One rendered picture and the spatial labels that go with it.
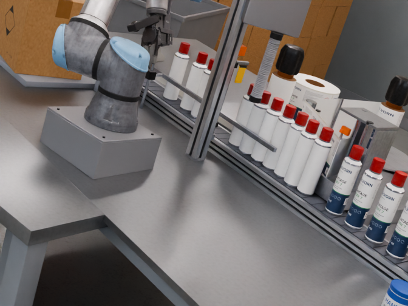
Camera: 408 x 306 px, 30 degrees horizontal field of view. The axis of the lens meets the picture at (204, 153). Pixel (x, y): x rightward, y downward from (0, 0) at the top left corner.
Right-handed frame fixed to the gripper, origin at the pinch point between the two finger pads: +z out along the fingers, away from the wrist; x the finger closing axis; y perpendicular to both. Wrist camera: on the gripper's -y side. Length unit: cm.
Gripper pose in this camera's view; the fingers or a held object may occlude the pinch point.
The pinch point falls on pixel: (149, 66)
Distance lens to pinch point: 268.1
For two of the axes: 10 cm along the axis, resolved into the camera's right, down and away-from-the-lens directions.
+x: -7.0, 0.2, 7.1
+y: 7.1, 0.8, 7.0
